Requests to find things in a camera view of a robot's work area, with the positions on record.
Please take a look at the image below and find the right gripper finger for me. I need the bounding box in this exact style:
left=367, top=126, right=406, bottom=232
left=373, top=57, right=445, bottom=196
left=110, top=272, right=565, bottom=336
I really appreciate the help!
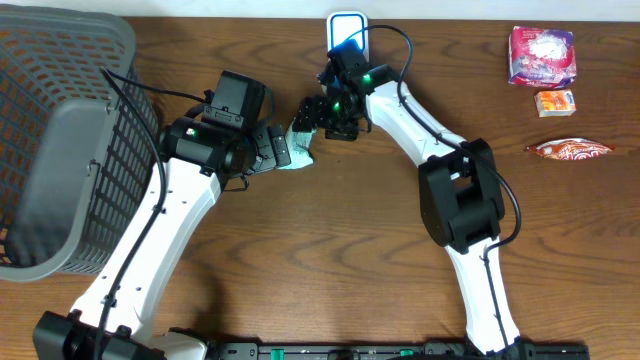
left=325, top=128, right=359, bottom=142
left=291, top=95, right=325, bottom=133

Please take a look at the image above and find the mint green wipes pack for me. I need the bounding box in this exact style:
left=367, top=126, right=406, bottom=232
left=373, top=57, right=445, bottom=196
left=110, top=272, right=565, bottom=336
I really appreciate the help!
left=279, top=120, right=316, bottom=170

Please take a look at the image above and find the red purple snack packet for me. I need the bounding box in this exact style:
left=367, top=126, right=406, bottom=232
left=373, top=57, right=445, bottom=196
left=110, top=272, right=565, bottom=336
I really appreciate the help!
left=508, top=26, right=577, bottom=89

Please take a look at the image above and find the orange tissue pack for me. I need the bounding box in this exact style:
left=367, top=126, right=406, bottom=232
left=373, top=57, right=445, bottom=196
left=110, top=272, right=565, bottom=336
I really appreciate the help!
left=534, top=89, right=577, bottom=117

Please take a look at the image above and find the orange chocolate bar wrapper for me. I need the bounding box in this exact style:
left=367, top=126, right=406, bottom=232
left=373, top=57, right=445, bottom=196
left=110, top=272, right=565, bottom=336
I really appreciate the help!
left=526, top=138, right=615, bottom=161

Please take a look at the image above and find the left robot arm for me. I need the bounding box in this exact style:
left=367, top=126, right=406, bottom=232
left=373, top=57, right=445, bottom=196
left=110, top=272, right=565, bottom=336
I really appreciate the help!
left=33, top=117, right=290, bottom=359

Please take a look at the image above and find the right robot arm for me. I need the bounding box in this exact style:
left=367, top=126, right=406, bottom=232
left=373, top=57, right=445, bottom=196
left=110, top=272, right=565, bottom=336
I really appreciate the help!
left=293, top=66, right=520, bottom=356

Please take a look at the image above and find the white barcode scanner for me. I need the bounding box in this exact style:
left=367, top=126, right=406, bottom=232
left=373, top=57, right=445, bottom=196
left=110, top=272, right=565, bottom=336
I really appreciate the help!
left=326, top=10, right=370, bottom=59

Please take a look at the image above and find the grey plastic mesh basket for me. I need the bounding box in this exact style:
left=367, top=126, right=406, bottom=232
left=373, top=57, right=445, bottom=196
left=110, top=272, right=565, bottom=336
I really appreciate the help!
left=1, top=4, right=160, bottom=282

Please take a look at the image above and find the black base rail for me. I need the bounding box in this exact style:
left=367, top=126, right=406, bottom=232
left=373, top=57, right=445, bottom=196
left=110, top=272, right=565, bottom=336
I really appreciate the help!
left=169, top=341, right=592, bottom=360

